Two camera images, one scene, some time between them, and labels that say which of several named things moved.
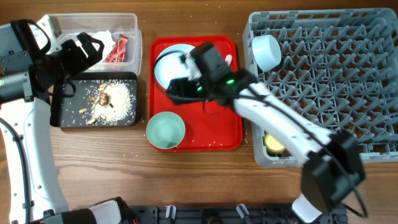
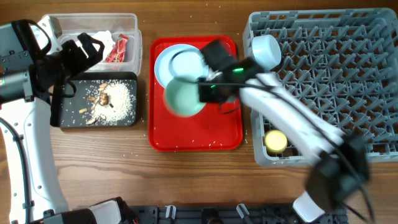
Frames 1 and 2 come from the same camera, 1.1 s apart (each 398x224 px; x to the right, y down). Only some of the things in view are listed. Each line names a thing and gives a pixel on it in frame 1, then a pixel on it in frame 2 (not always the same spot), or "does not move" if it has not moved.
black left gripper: [79, 60] does not move
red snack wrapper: [117, 55] does not move
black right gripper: [179, 88] → [206, 92]
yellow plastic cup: [272, 145] does not move
